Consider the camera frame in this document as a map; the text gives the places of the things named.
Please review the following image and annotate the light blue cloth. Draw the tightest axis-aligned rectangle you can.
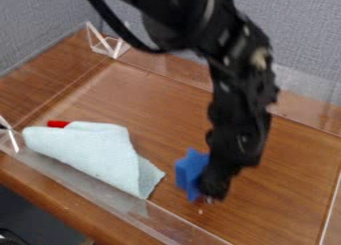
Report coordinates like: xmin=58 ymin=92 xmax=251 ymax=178
xmin=23 ymin=122 xmax=166 ymax=199

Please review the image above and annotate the blue star foam block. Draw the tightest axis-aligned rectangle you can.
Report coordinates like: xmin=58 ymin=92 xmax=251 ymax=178
xmin=174 ymin=147 xmax=209 ymax=201

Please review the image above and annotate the black cable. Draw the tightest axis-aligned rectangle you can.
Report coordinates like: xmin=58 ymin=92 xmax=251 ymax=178
xmin=79 ymin=0 xmax=169 ymax=55

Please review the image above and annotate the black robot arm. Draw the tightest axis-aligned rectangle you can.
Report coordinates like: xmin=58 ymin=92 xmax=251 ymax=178
xmin=120 ymin=0 xmax=280 ymax=200

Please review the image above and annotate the red block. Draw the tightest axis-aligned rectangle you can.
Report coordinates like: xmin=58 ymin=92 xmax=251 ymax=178
xmin=47 ymin=121 xmax=70 ymax=128

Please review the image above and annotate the clear acrylic left bracket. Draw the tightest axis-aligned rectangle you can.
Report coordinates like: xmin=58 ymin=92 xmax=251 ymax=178
xmin=0 ymin=115 xmax=20 ymax=153

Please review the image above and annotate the clear acrylic corner bracket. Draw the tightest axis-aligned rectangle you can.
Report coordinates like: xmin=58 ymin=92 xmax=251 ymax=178
xmin=86 ymin=22 xmax=131 ymax=60

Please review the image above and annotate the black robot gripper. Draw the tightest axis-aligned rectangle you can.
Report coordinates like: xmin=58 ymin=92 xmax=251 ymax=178
xmin=198 ymin=66 xmax=280 ymax=201

